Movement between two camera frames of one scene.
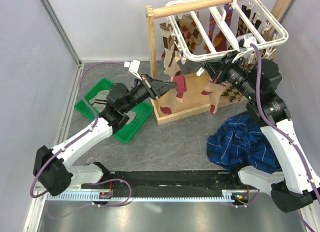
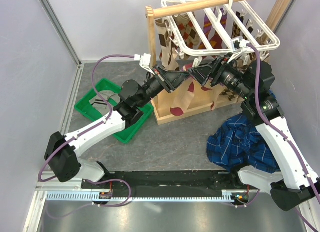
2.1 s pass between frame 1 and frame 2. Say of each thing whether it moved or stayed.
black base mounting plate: stayed
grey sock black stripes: stayed
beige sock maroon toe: moved
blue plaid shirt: stayed
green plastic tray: stayed
